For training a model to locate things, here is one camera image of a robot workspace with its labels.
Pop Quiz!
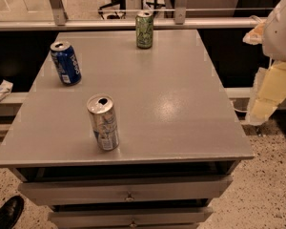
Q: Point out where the upper grey drawer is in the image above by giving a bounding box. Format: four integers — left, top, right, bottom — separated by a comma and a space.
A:
18, 176, 233, 205

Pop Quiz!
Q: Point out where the grey drawer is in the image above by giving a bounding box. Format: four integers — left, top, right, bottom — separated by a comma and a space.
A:
49, 207, 213, 229
18, 176, 233, 205

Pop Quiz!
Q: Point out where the blue pepsi can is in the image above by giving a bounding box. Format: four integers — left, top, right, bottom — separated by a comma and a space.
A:
51, 41, 81, 86

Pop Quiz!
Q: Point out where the white cable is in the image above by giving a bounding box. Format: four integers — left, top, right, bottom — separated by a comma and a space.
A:
230, 99, 250, 115

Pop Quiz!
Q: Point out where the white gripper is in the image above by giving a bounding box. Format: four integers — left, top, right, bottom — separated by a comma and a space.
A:
243, 0, 286, 126

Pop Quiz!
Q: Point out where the lower grey drawer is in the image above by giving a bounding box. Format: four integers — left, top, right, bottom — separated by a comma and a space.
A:
49, 207, 213, 229

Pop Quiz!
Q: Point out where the silver soda can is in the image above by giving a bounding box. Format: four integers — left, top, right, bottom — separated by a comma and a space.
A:
87, 94, 119, 151

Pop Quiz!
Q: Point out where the black leather shoe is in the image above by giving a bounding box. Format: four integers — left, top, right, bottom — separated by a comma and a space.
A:
0, 196, 24, 229

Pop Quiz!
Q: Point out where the green soda can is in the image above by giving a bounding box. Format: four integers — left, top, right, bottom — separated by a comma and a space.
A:
135, 10, 153, 49

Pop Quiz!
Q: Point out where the metal railing frame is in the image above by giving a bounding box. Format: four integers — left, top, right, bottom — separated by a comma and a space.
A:
0, 0, 280, 31

